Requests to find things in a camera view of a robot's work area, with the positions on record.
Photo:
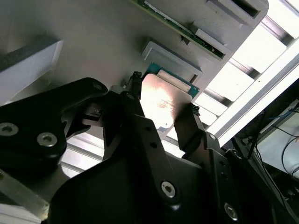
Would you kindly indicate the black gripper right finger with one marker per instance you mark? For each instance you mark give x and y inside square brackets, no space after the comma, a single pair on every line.
[217,168]

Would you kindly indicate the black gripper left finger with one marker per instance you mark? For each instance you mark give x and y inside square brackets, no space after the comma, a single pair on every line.
[149,149]

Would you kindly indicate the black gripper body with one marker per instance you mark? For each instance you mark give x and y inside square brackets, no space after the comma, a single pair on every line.
[105,191]

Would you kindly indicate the silver CPU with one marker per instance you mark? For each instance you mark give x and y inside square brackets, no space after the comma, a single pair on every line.
[161,98]

